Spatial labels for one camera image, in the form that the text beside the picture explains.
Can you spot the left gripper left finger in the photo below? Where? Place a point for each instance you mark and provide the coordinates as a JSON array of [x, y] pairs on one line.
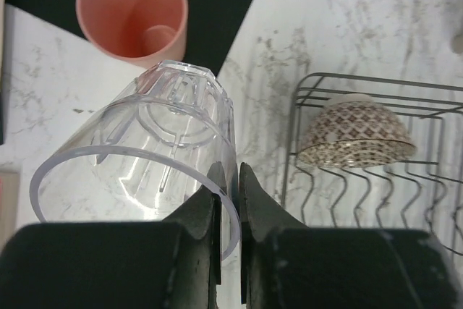
[[174, 263]]

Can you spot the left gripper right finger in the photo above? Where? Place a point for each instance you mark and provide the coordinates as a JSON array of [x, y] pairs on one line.
[[285, 264]]

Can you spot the clear glass tumbler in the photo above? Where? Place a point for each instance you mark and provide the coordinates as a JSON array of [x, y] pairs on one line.
[[169, 133]]

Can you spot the black wire dish rack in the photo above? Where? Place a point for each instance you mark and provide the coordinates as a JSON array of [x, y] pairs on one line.
[[423, 192]]

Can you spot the pink plastic cup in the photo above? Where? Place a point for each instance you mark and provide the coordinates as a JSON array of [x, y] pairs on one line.
[[140, 32]]

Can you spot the patterned beige bowl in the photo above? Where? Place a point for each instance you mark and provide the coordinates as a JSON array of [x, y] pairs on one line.
[[354, 131]]

